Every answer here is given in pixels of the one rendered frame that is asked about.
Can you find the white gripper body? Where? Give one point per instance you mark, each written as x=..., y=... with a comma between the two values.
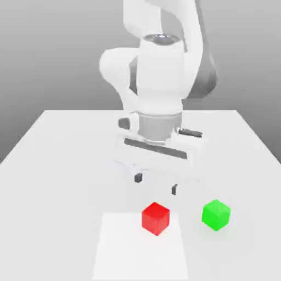
x=153, y=158

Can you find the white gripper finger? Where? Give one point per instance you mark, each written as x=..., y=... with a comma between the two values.
x=174, y=189
x=138, y=177

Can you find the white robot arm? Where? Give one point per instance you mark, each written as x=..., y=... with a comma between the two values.
x=160, y=72

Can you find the small red cube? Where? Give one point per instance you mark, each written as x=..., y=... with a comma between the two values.
x=155, y=218

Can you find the small green cube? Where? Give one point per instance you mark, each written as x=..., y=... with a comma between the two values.
x=216, y=215

